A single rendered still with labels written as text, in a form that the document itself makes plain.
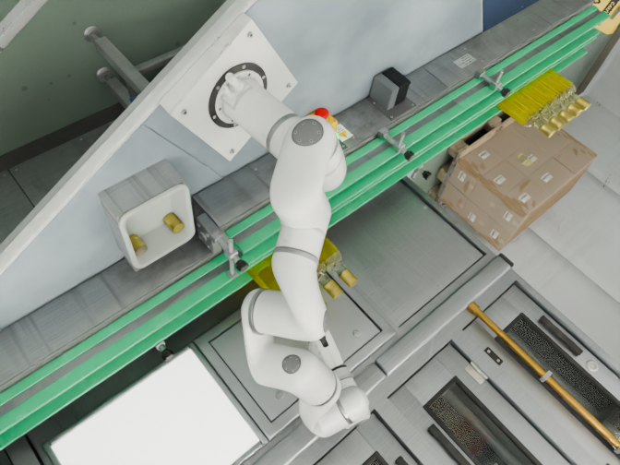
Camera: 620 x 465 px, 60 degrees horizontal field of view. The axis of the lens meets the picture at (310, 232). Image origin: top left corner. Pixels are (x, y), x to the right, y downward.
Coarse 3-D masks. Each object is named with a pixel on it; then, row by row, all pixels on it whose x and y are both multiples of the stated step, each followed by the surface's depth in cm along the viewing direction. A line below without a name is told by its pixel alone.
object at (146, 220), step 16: (176, 192) 127; (144, 208) 117; (160, 208) 133; (176, 208) 134; (128, 224) 129; (144, 224) 133; (160, 224) 138; (192, 224) 134; (128, 240) 121; (144, 240) 136; (160, 240) 136; (176, 240) 137; (144, 256) 134; (160, 256) 135
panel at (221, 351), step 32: (320, 288) 162; (352, 288) 162; (224, 320) 153; (352, 320) 157; (384, 320) 157; (224, 352) 148; (352, 352) 152; (224, 384) 143; (256, 384) 144; (256, 416) 139; (288, 416) 140; (256, 448) 135
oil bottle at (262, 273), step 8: (256, 264) 147; (264, 264) 147; (248, 272) 150; (256, 272) 145; (264, 272) 146; (272, 272) 146; (256, 280) 148; (264, 280) 144; (272, 280) 144; (264, 288) 146; (272, 288) 143
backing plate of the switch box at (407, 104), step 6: (372, 102) 167; (402, 102) 168; (408, 102) 168; (378, 108) 166; (384, 108) 166; (396, 108) 166; (402, 108) 166; (408, 108) 167; (390, 114) 164; (396, 114) 165
